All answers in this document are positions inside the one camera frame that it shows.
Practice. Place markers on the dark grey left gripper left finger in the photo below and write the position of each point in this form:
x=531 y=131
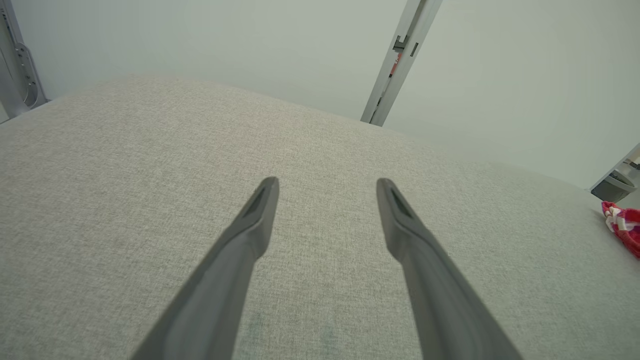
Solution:
x=215 y=280

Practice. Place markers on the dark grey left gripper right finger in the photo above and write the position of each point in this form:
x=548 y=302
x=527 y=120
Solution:
x=435 y=290

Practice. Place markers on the red jersey with white trim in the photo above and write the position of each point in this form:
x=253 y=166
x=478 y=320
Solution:
x=627 y=230

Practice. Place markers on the dark grey waste bin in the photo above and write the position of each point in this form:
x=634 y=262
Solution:
x=612 y=189

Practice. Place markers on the thin grey partition post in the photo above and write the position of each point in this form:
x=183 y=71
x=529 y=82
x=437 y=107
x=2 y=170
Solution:
x=616 y=167

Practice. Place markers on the grey double partition post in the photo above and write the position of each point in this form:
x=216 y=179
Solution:
x=400 y=65

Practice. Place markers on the grey metal bracket left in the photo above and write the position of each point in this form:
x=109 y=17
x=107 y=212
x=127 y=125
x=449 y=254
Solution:
x=17 y=75

